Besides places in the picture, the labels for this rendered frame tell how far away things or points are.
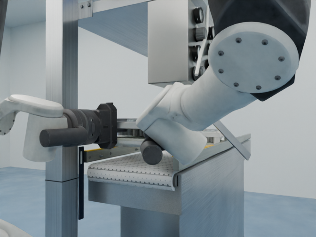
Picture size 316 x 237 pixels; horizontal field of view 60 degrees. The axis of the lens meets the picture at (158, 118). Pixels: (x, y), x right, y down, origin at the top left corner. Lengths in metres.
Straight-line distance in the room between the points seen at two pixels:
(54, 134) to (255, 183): 3.57
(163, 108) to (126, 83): 4.19
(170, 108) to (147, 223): 0.53
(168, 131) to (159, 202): 0.30
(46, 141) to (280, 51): 0.44
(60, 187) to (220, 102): 0.52
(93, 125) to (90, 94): 4.35
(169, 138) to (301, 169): 3.50
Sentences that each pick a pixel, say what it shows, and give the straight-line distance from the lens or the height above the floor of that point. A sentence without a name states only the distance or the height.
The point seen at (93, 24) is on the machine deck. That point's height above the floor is 1.25.
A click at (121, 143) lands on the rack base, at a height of 0.89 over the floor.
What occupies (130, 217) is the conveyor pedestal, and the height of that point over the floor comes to 0.66.
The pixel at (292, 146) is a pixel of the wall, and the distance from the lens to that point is 3.88.
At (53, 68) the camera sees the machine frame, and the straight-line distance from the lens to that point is 0.77.
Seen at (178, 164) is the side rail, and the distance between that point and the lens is 0.65.
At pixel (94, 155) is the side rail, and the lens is 0.82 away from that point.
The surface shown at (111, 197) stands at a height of 0.75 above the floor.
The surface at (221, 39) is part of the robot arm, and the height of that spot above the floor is 1.03.
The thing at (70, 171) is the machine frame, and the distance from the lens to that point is 0.77.
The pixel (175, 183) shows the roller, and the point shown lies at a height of 0.81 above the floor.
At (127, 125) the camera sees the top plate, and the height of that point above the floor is 0.94.
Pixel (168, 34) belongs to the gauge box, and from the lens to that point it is 0.67.
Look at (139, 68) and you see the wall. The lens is 4.50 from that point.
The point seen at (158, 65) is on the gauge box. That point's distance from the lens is 0.66.
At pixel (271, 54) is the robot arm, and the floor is 1.01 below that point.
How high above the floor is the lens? 0.96
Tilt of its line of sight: level
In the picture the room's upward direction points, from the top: straight up
